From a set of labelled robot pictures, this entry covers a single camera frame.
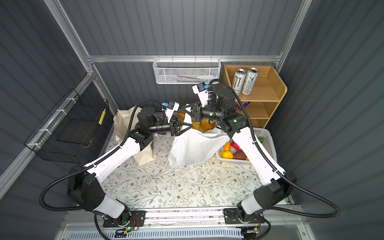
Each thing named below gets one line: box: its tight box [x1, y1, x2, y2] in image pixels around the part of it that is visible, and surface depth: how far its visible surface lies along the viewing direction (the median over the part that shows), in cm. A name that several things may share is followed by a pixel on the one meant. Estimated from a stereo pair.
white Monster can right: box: [241, 67, 259, 95], surface depth 80 cm
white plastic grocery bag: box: [168, 126, 230, 167], surface depth 78 cm
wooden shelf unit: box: [224, 64, 288, 128], surface depth 89 cm
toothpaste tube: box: [196, 74, 217, 79], surface depth 93 cm
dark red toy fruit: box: [233, 150, 247, 160], surface depth 91 cm
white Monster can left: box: [232, 68, 247, 96], surface depth 79 cm
